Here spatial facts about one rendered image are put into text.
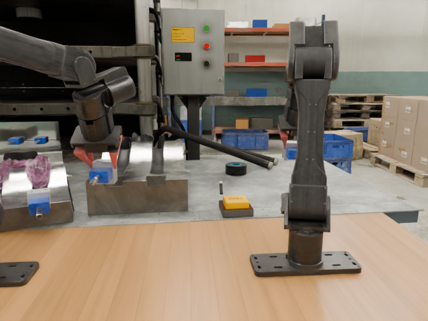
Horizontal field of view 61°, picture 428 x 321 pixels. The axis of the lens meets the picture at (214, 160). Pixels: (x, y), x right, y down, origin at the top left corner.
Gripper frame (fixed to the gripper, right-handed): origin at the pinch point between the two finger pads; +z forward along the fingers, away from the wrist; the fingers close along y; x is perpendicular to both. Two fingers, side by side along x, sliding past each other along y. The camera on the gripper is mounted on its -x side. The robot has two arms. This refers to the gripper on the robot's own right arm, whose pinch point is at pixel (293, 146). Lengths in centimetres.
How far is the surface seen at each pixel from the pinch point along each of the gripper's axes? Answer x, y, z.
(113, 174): 24, 47, -11
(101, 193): 22, 53, -3
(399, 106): -295, -199, 186
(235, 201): 22.5, 18.0, -0.3
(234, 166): -11.5, 17.2, 19.7
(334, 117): -461, -186, 323
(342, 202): 15.1, -13.1, 8.4
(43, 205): 31, 63, -8
